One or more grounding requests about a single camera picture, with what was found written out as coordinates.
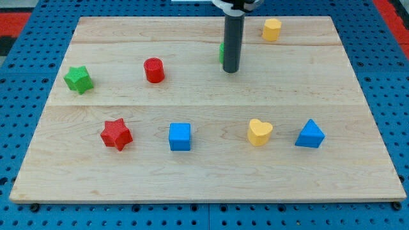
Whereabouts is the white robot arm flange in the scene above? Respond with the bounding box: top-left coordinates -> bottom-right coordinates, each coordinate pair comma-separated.
212,0 -> 264,17

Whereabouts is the red star block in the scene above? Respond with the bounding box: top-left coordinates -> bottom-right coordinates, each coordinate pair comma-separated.
100,118 -> 133,151

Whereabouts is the green star block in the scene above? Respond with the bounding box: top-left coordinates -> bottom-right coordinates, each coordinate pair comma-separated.
63,66 -> 93,95

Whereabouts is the blue cube block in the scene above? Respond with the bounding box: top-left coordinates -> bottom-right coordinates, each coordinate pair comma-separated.
168,123 -> 191,151

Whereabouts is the yellow heart block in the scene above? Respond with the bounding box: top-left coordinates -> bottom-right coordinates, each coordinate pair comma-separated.
247,119 -> 274,146

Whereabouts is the light wooden board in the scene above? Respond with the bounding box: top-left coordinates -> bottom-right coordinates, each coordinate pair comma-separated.
10,16 -> 406,204

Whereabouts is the red cylinder block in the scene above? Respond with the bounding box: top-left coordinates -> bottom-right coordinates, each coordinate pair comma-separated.
143,57 -> 165,83

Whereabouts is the green block behind rod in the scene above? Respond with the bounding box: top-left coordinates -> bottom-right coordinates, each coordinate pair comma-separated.
219,43 -> 224,64

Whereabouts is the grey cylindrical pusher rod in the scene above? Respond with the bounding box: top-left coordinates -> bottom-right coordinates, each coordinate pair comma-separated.
223,14 -> 245,73

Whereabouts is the blue triangle block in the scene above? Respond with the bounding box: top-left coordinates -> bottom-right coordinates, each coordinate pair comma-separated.
295,119 -> 325,148

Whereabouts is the yellow hexagon block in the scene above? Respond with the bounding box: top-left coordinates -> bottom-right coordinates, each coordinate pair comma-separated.
261,19 -> 282,42

